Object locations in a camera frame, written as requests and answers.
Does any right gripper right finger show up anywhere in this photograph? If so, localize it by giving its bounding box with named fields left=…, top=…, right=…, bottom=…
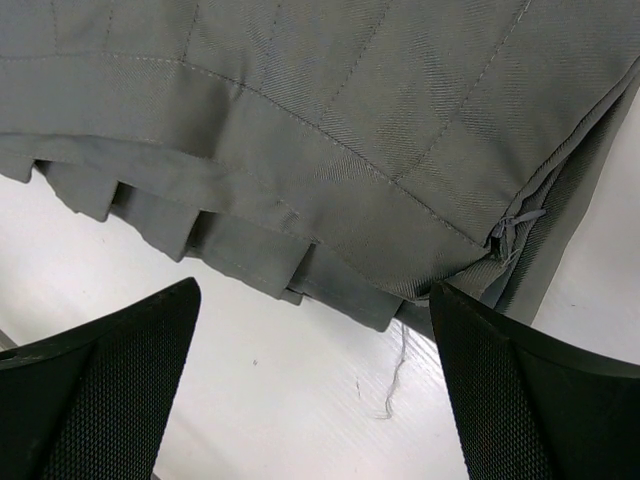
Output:
left=430, top=283, right=639, bottom=479

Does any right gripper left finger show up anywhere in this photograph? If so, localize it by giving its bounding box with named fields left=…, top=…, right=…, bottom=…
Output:
left=1, top=278, right=201, bottom=479

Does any grey pleated skirt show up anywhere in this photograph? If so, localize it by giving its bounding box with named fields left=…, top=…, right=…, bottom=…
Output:
left=1, top=1, right=639, bottom=332

